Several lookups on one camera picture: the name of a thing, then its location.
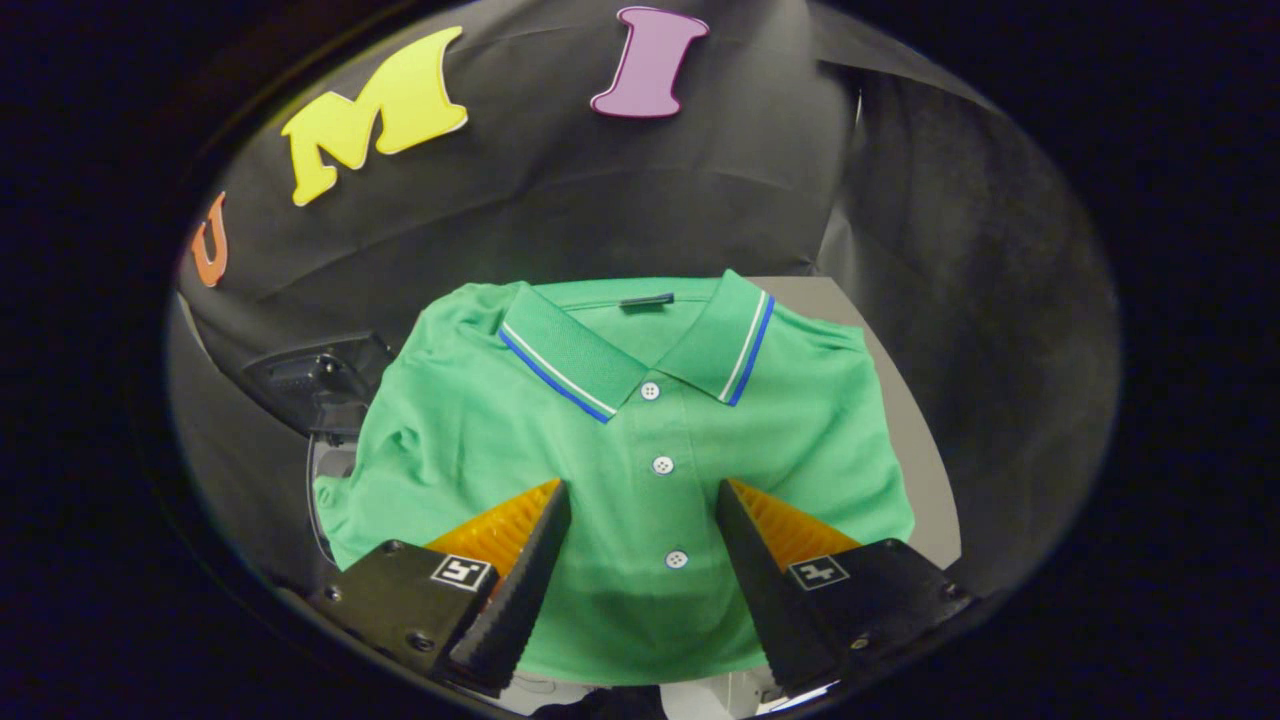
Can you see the beige cabinet with grey top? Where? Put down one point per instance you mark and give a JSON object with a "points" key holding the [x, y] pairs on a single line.
{"points": [[905, 420]]}

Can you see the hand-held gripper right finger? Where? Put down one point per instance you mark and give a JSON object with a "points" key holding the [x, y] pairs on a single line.
{"points": [[765, 590]]}

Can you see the dark washing machine lid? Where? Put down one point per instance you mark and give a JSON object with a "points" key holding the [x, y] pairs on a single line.
{"points": [[310, 385]]}

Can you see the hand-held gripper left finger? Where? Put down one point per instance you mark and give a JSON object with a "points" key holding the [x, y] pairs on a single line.
{"points": [[515, 590]]}

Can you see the green polo shirt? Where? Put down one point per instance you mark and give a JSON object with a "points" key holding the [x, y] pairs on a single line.
{"points": [[480, 440]]}

